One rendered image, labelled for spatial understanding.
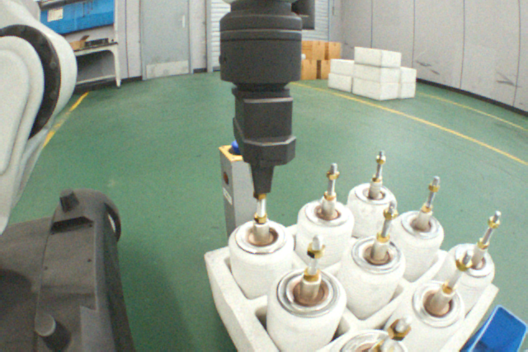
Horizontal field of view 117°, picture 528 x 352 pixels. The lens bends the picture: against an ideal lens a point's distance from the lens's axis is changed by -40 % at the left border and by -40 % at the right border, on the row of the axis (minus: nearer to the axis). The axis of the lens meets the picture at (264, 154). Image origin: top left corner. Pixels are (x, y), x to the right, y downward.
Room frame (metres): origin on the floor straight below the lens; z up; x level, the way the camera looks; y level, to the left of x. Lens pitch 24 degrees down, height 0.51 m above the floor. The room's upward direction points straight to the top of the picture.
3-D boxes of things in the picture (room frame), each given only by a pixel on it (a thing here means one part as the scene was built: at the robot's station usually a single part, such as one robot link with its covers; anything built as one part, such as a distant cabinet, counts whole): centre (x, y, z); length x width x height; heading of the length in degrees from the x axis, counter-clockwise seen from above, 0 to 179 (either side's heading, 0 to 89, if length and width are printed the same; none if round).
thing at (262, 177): (0.28, 0.00, 0.36); 0.03 x 0.02 x 0.06; 103
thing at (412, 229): (0.30, -0.26, 0.25); 0.08 x 0.08 x 0.01
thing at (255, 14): (0.31, 0.00, 0.57); 0.11 x 0.11 x 0.11; 28
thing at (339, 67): (3.22, -1.09, 0.27); 0.39 x 0.39 x 0.18; 31
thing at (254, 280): (0.29, 0.00, 0.16); 0.10 x 0.10 x 0.18
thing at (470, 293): (0.19, -0.32, 0.16); 0.10 x 0.10 x 0.18
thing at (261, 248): (0.29, 0.00, 0.25); 0.08 x 0.08 x 0.01
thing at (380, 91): (2.85, -1.28, 0.09); 0.39 x 0.39 x 0.18; 33
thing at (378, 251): (0.24, -0.16, 0.26); 0.02 x 0.02 x 0.03
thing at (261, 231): (0.29, 0.00, 0.26); 0.02 x 0.02 x 0.03
